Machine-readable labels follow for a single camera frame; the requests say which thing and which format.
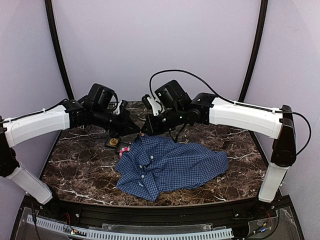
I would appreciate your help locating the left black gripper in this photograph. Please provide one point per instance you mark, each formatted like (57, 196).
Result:
(122, 120)

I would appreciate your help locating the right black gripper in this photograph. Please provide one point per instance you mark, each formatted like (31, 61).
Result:
(153, 122)

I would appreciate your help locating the pink flower brooch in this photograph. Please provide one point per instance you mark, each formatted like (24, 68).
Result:
(123, 150)

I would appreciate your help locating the gold round brooch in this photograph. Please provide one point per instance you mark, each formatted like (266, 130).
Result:
(113, 142)

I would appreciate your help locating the blue checkered shirt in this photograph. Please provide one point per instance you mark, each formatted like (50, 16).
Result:
(156, 164)

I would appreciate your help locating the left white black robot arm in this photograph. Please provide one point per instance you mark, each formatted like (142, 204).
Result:
(92, 109)

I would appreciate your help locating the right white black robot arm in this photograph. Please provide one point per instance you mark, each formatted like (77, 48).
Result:
(171, 106)

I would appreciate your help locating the middle black display frame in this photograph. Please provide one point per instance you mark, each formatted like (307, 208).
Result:
(122, 145)

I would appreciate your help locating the black display frame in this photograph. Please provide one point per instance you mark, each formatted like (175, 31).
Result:
(106, 144)
(122, 145)

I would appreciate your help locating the left black display frame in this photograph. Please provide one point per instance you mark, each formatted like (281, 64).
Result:
(106, 144)

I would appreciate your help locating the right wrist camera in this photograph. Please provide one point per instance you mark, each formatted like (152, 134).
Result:
(152, 104)

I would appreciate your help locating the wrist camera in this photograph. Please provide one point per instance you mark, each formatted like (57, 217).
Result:
(122, 105)
(152, 104)

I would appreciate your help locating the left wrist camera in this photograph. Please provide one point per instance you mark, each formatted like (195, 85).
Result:
(122, 105)

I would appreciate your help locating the black aluminium front rail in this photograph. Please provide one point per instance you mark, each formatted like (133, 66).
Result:
(228, 213)

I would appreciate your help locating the left black frame post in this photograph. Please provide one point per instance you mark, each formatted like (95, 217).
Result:
(57, 48)

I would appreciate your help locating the black frame post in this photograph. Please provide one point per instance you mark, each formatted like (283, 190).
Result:
(255, 49)
(57, 48)

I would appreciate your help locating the white slotted cable duct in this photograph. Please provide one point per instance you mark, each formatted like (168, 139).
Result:
(126, 232)

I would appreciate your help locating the right black frame post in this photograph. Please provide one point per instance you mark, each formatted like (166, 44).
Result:
(255, 49)

